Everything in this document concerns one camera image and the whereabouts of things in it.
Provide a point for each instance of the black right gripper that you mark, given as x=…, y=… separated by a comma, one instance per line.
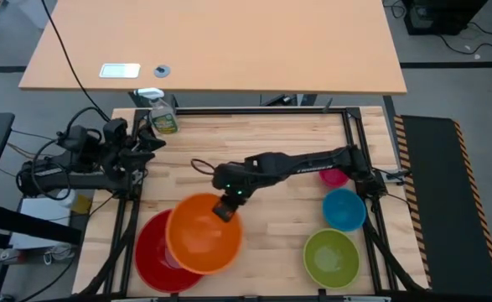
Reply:
x=236, y=195

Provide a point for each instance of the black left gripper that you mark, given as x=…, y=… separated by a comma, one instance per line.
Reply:
x=124, y=161

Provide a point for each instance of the large orange bowl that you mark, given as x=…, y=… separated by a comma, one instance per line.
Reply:
x=199, y=239

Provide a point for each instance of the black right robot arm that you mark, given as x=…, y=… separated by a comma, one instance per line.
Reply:
x=304, y=161

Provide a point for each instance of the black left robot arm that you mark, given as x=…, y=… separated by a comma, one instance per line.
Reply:
x=61, y=178

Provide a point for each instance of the spray bottle with green label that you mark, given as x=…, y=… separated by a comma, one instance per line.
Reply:
x=164, y=117

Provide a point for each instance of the white flat card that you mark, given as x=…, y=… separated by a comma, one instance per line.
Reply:
x=120, y=70

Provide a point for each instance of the large red bowl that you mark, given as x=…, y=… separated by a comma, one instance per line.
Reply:
x=153, y=264

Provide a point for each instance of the small pink bowl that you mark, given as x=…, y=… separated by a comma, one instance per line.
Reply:
x=333, y=178

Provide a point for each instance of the green bowl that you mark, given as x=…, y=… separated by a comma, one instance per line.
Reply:
x=331, y=258

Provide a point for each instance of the blue bowl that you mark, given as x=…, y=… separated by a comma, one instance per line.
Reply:
x=344, y=209

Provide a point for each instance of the white box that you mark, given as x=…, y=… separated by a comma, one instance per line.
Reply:
x=40, y=222

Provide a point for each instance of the light wooden desk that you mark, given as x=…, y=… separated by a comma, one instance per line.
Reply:
x=229, y=42

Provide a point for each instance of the black hazard-striped floor mat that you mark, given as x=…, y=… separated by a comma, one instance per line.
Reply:
x=442, y=201

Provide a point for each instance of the black computer case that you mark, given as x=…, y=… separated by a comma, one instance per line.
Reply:
x=442, y=17

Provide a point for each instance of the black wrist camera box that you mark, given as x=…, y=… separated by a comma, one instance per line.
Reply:
x=115, y=131

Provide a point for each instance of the black aluminium frame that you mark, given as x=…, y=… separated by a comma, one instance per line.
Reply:
x=350, y=126

